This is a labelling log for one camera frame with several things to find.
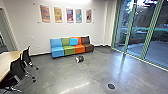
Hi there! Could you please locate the blue sofa seat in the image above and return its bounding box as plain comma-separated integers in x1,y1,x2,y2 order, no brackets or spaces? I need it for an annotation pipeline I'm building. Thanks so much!
49,37,65,59

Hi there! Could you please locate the light blue wall poster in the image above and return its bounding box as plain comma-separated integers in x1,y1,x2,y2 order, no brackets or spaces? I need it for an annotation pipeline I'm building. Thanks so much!
75,8,83,24

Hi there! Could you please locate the grey door frame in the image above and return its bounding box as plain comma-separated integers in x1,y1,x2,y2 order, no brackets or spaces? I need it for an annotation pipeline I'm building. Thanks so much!
0,7,18,54

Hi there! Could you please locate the black office chair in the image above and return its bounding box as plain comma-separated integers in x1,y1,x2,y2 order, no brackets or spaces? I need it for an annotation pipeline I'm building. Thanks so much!
21,45,39,71
0,59,37,94

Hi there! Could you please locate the round dark floor socket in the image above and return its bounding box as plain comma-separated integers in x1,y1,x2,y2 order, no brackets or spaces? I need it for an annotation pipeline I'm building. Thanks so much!
107,83,116,90

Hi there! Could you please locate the purple wall poster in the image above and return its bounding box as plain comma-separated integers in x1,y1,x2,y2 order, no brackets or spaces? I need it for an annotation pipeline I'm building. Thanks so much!
65,8,75,24

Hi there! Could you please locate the grey translucent trash bag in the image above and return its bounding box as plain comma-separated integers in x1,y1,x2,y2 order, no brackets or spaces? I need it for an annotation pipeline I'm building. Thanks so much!
75,55,85,64

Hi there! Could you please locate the brown sofa seat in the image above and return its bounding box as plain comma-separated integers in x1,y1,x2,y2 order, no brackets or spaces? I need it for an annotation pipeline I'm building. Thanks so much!
80,35,95,53

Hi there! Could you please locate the green framed glass wall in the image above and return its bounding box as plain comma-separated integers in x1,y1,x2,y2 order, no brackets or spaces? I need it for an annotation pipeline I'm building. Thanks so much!
111,0,168,71

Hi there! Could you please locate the orange sofa seat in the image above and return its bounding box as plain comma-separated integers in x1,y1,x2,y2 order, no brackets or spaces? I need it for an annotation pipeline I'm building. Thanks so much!
69,36,86,55

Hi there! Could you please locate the beige narrow wall poster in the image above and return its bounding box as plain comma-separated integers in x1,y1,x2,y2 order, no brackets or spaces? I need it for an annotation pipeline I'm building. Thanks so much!
85,9,93,24

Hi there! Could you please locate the green sofa seat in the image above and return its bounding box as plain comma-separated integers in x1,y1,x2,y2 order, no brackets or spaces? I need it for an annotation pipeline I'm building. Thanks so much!
61,37,77,57

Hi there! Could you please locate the blue square cushion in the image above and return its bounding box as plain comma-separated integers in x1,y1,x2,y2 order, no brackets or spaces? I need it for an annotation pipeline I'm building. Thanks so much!
69,37,79,47

